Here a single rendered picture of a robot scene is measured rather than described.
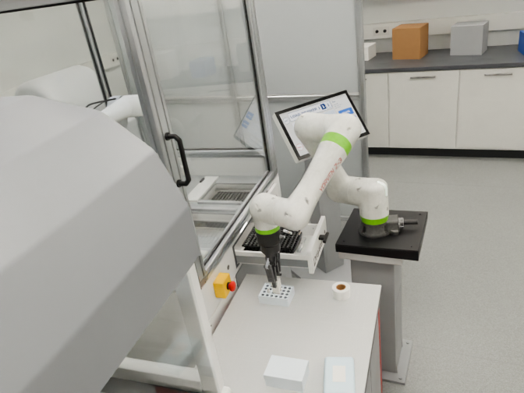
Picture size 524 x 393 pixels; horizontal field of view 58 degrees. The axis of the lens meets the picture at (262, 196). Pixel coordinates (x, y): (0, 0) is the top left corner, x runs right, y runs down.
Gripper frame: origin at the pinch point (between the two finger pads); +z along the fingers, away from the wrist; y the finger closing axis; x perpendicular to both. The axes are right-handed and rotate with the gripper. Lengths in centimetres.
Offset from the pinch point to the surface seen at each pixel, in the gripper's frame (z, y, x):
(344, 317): 7.7, -5.0, -27.5
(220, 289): -4.5, -12.1, 18.1
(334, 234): 53, 120, 7
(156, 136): -71, -23, 22
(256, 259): -2.5, 11.9, 12.4
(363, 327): 7.7, -8.4, -35.2
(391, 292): 31, 40, -39
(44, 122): -91, -67, 16
